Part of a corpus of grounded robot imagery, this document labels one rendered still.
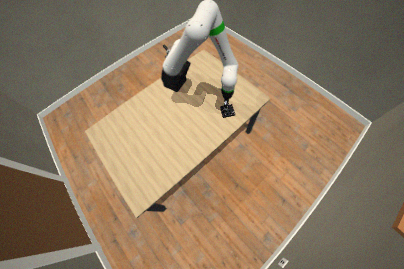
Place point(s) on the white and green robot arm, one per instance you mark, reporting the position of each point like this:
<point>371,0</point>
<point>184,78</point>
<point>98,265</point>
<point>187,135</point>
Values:
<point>196,32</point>

